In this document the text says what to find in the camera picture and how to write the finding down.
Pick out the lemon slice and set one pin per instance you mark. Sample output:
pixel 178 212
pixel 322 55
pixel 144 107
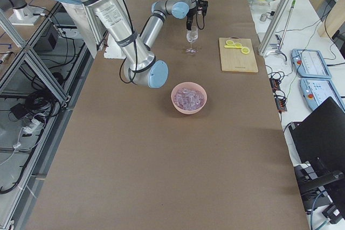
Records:
pixel 230 42
pixel 237 45
pixel 245 50

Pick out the lemon slice middle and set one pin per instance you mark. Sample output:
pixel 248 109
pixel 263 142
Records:
pixel 237 45

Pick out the aluminium frame post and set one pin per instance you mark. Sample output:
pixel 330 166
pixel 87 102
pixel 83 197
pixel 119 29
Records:
pixel 282 5

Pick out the pink plastic bowl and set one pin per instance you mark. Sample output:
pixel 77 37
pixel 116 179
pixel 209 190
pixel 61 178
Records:
pixel 190 85

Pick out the clear wine glass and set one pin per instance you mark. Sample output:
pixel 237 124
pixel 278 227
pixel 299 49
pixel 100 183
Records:
pixel 192 36

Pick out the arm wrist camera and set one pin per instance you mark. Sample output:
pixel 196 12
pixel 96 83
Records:
pixel 202 7

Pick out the blue teach pendant near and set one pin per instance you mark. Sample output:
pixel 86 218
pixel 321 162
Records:
pixel 316 90

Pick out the yellow plastic knife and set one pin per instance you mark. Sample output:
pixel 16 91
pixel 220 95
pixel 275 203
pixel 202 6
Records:
pixel 226 46

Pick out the blue teach pendant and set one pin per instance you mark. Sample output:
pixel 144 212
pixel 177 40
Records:
pixel 310 64
pixel 316 90

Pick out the blue teach pendant far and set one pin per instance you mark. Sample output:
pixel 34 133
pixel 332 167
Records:
pixel 310 64

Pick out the bamboo cutting board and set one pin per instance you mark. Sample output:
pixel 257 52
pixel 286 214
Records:
pixel 233 60

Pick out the lemon slice far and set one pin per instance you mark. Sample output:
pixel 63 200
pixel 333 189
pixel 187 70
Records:
pixel 245 50

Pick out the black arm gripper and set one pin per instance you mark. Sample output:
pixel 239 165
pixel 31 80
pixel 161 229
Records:
pixel 191 14

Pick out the pile of clear ice cubes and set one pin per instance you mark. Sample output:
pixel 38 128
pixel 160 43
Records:
pixel 189 99

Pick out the lemon slice near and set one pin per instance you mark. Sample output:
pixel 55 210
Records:
pixel 230 42

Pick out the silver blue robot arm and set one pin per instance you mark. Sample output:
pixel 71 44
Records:
pixel 140 66

